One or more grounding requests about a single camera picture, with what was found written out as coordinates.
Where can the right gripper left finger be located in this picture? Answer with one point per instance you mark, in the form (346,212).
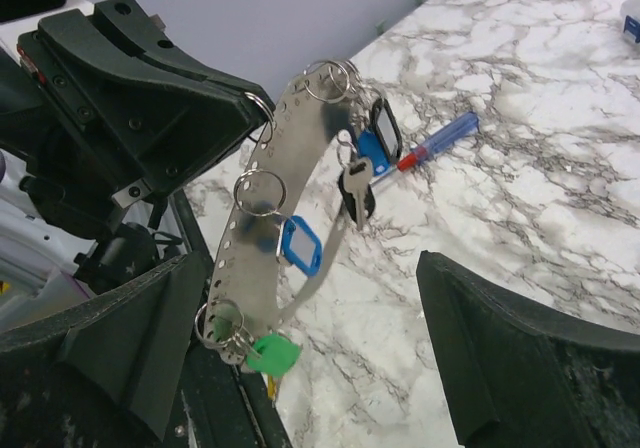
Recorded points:
(105,372)

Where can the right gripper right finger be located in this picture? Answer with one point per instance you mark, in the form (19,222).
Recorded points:
(517,373)

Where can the yellow key tag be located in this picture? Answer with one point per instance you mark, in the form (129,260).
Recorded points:
(273,387)

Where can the green key tag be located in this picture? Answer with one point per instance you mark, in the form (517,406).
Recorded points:
(273,354)

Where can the black key tag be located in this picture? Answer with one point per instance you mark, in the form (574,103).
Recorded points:
(384,125)
(354,185)

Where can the clear plastic organizer box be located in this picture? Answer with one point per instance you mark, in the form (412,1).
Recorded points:
(630,14)

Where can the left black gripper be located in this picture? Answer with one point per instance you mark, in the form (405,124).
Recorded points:
(107,112)

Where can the blue red screwdriver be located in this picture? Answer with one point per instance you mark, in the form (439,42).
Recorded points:
(437,143)

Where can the blue key tag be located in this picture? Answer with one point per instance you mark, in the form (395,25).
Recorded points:
(370,147)
(299,246)

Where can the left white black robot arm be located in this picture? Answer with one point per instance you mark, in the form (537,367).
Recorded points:
(47,268)

